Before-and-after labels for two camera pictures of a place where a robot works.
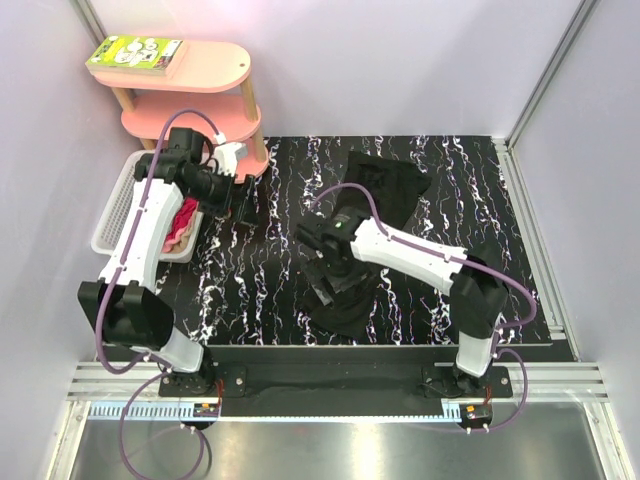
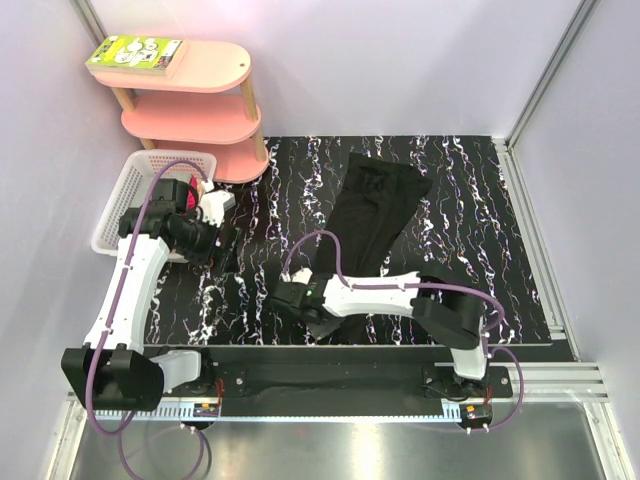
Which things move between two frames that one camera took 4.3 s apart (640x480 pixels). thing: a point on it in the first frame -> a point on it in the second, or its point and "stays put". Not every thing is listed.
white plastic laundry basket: [108, 228] stays put
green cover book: [138, 55] stays put
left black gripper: [239, 209] -> [218, 258]
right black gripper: [316, 270] -> [324, 331]
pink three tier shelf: [210, 81] stays put
